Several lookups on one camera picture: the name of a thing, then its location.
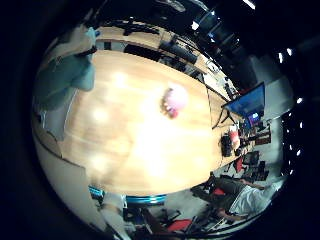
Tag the long wooden desk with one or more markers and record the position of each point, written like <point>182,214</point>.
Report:
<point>140,36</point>

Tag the pink plush toy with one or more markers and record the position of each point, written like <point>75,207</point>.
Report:
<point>175,100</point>

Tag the blue metal table bar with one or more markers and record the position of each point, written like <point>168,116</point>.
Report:
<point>96,191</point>
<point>145,199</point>

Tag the black desk device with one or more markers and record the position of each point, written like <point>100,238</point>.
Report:
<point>226,145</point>

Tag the monitor with blue screen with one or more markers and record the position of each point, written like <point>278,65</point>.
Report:
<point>248,101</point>

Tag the red and white desk object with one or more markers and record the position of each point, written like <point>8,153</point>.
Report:
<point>234,135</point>

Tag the red chair seat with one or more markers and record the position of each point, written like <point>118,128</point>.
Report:
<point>178,225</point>

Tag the person in white shirt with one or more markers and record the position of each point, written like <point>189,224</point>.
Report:
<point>246,198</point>

